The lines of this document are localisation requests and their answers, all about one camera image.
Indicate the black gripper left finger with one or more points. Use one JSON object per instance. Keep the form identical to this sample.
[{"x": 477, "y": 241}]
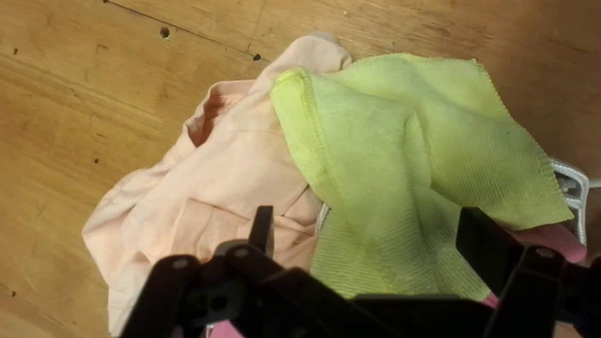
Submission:
[{"x": 180, "y": 293}]

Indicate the yellow towel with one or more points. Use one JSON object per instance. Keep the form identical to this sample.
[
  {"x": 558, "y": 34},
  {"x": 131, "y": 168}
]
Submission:
[{"x": 387, "y": 162}]

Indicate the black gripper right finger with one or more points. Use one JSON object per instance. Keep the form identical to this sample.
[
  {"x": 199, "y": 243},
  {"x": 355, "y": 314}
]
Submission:
[{"x": 544, "y": 293}]

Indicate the pale pink cloth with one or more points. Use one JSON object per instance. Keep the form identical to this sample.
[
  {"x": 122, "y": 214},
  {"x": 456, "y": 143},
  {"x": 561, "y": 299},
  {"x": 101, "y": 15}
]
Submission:
[{"x": 206, "y": 188}]

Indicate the hot pink cloth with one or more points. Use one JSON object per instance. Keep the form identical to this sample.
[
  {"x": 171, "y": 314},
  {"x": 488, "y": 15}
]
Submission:
[{"x": 556, "y": 241}]

